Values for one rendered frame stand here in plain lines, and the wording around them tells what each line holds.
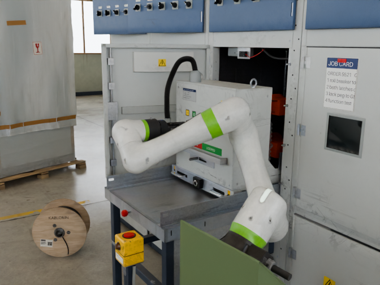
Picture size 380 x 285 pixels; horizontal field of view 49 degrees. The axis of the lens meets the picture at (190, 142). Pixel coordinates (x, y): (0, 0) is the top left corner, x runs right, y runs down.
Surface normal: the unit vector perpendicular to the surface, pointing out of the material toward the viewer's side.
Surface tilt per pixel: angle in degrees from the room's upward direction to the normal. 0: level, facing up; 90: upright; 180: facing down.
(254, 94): 90
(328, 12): 90
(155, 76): 90
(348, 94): 90
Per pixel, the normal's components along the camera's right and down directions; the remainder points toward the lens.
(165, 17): -0.63, 0.17
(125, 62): 0.38, 0.22
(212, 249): -0.78, 0.13
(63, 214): 0.08, 0.22
